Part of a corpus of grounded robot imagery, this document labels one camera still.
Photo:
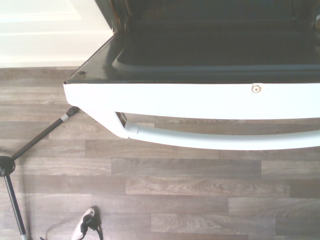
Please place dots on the black camera tripod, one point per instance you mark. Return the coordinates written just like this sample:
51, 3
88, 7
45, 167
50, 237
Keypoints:
37, 138

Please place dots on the white kitchen cabinet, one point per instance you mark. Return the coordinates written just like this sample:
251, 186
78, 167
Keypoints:
45, 30

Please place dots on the white oven door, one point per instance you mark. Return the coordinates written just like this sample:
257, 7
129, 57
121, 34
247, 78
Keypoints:
190, 97

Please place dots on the oven body with dark cavity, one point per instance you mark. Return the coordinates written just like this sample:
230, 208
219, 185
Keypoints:
200, 10

